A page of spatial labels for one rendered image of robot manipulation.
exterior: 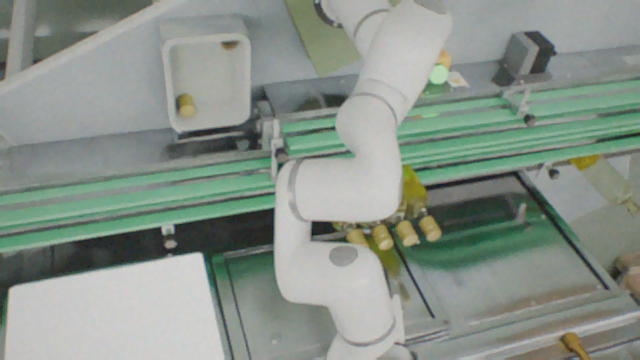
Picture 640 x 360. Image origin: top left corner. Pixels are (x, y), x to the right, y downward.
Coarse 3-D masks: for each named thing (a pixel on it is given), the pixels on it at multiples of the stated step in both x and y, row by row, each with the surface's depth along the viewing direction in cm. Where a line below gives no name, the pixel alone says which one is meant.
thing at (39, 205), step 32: (608, 128) 151; (256, 160) 129; (416, 160) 135; (32, 192) 116; (64, 192) 117; (96, 192) 118; (128, 192) 119; (160, 192) 120; (192, 192) 120; (0, 224) 110
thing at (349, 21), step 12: (324, 0) 111; (336, 0) 107; (348, 0) 104; (360, 0) 102; (372, 0) 101; (384, 0) 102; (336, 12) 108; (348, 12) 103; (360, 12) 100; (348, 24) 103
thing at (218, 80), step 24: (168, 48) 109; (192, 48) 118; (216, 48) 120; (240, 48) 117; (168, 72) 112; (192, 72) 122; (216, 72) 124; (240, 72) 121; (168, 96) 116; (192, 96) 126; (216, 96) 128; (240, 96) 126; (192, 120) 124; (216, 120) 125; (240, 120) 126
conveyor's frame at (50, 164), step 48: (624, 48) 160; (288, 96) 129; (336, 96) 131; (432, 96) 135; (480, 96) 139; (48, 144) 124; (96, 144) 126; (144, 144) 127; (192, 144) 129; (240, 144) 130; (0, 192) 115
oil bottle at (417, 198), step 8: (408, 168) 135; (408, 176) 133; (416, 176) 133; (408, 184) 131; (416, 184) 131; (408, 192) 129; (416, 192) 129; (424, 192) 129; (408, 200) 127; (416, 200) 127; (424, 200) 128; (408, 208) 128; (416, 208) 127; (424, 208) 127; (408, 216) 129
